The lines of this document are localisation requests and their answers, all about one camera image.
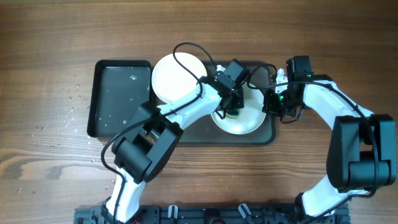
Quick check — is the green yellow sponge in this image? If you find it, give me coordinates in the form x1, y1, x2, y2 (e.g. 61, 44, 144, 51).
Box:
226, 109, 239, 119

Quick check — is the white plate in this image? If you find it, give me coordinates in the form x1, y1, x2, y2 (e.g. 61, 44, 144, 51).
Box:
151, 52, 207, 103
211, 85, 266, 134

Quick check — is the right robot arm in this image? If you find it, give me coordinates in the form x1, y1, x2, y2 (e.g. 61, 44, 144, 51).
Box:
263, 73, 397, 222

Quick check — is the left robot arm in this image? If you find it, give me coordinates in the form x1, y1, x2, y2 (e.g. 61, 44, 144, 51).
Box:
103, 83, 243, 223

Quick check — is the black rectangular sponge tray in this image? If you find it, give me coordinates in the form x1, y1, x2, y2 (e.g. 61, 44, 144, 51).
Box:
86, 60, 153, 138

